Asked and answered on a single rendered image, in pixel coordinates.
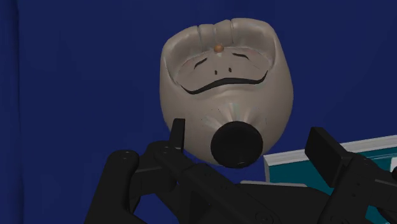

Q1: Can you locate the blue sofa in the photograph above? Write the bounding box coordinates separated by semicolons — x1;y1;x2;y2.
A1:
0;0;397;224

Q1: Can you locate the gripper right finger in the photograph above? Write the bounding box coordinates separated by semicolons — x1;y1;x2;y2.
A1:
304;126;397;224

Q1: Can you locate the beige face figure, black cap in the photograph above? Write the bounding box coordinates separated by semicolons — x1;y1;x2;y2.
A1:
158;17;295;170

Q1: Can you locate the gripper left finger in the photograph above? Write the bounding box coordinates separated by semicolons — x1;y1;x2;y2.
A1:
83;118;281;224

